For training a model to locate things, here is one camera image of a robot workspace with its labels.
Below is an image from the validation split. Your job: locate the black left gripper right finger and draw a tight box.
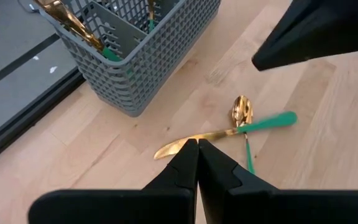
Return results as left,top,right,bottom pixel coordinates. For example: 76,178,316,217
197,138,358,224

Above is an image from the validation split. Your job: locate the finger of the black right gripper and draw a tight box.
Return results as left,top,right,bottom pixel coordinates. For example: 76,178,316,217
251,0,358,72

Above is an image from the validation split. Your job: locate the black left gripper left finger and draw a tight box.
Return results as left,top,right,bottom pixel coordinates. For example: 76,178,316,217
27,138,200,224

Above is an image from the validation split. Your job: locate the gold knife green handle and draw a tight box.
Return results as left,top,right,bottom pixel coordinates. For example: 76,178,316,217
153,111,298,161
33,0,123,62

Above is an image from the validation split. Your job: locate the gold spoon green handle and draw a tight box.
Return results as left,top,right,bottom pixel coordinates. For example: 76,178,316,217
231,95,257,175

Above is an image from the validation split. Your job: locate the gold fork green handle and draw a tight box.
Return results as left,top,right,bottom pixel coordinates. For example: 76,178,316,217
147,0,157,34

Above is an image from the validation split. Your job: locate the grey plastic cutlery basket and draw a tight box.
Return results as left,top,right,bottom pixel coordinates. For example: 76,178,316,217
37,0,223,118

